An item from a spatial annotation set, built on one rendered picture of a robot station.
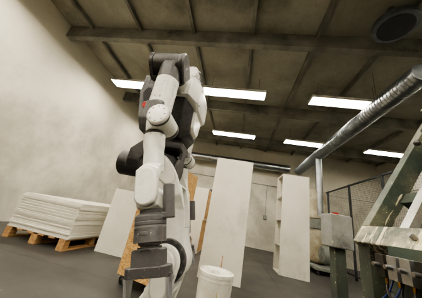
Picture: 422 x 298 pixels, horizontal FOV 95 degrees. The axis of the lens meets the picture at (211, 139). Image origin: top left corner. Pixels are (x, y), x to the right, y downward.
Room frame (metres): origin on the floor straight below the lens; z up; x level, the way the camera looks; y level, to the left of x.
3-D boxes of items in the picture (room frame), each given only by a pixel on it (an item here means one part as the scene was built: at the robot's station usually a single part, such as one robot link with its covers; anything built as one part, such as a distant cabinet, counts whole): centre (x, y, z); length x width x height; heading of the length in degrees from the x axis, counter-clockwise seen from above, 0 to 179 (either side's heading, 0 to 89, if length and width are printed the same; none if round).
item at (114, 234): (3.91, 1.01, 0.48); 1.00 x 0.64 x 0.95; 170
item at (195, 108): (0.87, 0.22, 1.23); 0.34 x 0.30 x 0.36; 170
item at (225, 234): (3.58, -0.55, 0.88); 0.90 x 0.60 x 1.75; 170
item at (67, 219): (4.39, 1.94, 0.31); 2.46 x 1.04 x 0.63; 170
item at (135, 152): (0.88, 0.24, 0.97); 0.28 x 0.13 x 0.18; 80
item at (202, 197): (5.39, 0.01, 1.08); 0.80 x 0.58 x 0.72; 170
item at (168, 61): (0.65, 0.23, 1.30); 0.12 x 0.09 x 0.14; 81
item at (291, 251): (4.66, -2.17, 1.03); 0.60 x 0.58 x 2.05; 170
